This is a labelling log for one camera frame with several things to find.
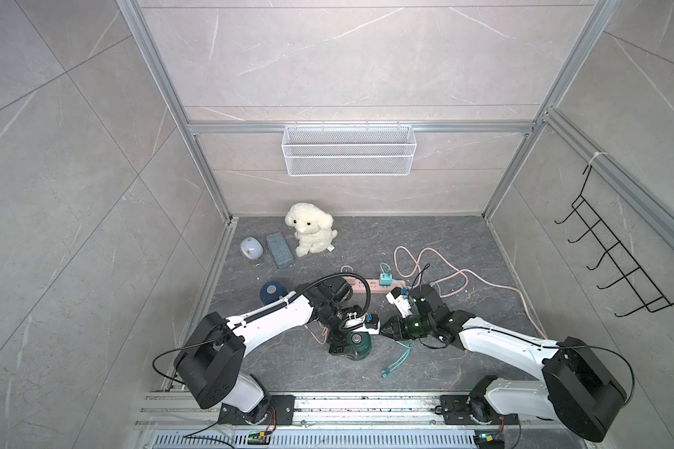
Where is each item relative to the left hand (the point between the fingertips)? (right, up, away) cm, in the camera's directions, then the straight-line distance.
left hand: (361, 334), depth 79 cm
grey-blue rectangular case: (-29, +22, +25) cm, 44 cm away
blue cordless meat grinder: (-28, +11, +6) cm, 30 cm away
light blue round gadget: (-39, +24, +22) cm, 51 cm away
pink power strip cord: (+49, +12, +19) cm, 54 cm away
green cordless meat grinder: (-1, -2, -4) cm, 5 cm away
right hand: (+6, 0, +2) cm, 6 cm away
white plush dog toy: (-16, +31, +17) cm, 38 cm away
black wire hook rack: (+60, +15, -21) cm, 66 cm away
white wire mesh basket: (-3, +60, +22) cm, 64 cm away
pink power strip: (+6, +11, +16) cm, 20 cm away
